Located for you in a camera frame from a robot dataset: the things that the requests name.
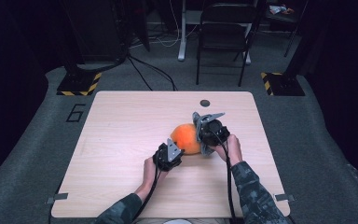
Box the black floor cables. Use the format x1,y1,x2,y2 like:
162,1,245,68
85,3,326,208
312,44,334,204
126,53,179,92

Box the white desk leg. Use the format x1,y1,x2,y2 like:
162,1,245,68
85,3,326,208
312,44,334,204
177,0,188,62

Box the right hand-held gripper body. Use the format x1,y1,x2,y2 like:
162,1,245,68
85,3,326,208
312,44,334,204
199,112,231,147

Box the grey tape strip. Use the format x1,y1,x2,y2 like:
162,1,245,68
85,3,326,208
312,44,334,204
46,192,69,205
274,193,296,203

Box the black stand with striped base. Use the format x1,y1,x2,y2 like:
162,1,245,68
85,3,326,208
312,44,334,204
259,46,306,97
56,0,103,97

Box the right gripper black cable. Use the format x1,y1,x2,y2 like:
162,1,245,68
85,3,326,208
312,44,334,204
216,132,237,224

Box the person's left hand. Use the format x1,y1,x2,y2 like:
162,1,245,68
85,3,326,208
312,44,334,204
142,156,170,194

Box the dark chair with clutter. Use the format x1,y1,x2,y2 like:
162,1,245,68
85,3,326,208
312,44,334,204
264,0,310,59

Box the black folding chair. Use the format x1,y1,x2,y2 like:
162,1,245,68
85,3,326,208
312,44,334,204
195,2,259,88

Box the person's right hand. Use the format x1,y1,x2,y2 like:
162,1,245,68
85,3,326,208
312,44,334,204
212,133,244,168

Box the white floor cable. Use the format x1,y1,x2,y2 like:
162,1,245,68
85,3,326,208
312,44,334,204
130,0,200,49

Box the orange plush toy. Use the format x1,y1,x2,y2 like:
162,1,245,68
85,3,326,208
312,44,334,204
170,122,202,156

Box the grey fluffy cloth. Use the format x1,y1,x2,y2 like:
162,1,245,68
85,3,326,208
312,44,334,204
192,111,216,157

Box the dark cabinet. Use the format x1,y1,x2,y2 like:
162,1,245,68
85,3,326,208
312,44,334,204
62,0,129,63

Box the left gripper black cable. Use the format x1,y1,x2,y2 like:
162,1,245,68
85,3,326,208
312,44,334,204
131,162,162,224

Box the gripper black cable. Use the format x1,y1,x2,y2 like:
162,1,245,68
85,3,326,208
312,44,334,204
131,162,162,224
216,132,237,224

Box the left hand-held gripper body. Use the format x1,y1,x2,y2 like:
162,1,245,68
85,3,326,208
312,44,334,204
152,137,185,173

